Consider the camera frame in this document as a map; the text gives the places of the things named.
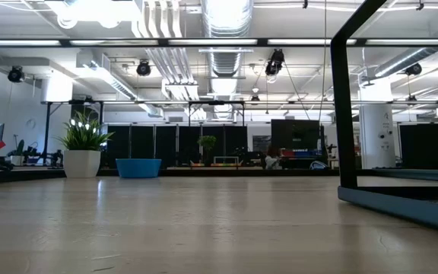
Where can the blue plastic mini bowl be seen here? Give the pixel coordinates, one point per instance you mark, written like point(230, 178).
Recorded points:
point(138, 168)

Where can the green background indoor plant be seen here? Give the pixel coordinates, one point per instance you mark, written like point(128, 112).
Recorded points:
point(207, 142)

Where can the light wooden bench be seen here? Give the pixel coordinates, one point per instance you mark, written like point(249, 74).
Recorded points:
point(226, 161)

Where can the person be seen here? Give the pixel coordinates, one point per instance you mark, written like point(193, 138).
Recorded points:
point(272, 160)

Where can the black television screen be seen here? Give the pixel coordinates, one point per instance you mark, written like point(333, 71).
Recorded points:
point(295, 134)

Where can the black ceiling spotlight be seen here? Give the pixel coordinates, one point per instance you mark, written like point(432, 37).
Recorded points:
point(275, 62)
point(143, 68)
point(15, 74)
point(413, 69)

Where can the black crossbar with light strips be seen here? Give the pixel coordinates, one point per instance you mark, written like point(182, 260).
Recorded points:
point(262, 42)

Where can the small potted artificial plant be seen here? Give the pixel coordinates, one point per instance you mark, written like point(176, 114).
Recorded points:
point(82, 163)

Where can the white round pillar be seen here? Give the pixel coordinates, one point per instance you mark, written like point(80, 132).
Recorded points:
point(376, 141)

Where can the black aluminium table frame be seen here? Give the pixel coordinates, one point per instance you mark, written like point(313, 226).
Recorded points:
point(204, 173)

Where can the black partition wall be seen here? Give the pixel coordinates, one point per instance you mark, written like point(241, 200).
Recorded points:
point(165, 144)
point(420, 146)

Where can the silver ventilation duct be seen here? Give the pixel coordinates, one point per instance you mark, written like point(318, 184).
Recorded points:
point(224, 38)
point(405, 61)

